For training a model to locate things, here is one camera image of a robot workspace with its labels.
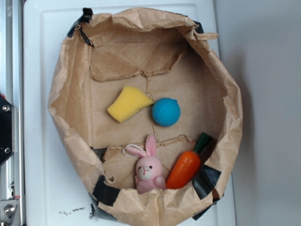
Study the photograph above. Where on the yellow-green sponge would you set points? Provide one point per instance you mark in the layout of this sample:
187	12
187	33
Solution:
130	101

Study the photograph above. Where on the brown paper bag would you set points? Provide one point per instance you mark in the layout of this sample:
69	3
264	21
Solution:
163	54

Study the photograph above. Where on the blue textured ball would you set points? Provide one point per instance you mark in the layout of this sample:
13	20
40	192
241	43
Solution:
166	112

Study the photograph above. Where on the pink plush bunny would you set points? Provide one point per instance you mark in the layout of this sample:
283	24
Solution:
149	169

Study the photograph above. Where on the orange toy carrot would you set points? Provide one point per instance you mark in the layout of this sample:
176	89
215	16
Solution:
187	164

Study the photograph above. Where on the white plastic tray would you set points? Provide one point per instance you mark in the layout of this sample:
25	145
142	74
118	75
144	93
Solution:
55	195

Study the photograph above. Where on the black metal bracket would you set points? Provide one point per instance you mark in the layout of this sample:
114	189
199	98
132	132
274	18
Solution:
6	130

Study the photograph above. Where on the aluminium frame rail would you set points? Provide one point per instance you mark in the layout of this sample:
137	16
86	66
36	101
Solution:
12	184

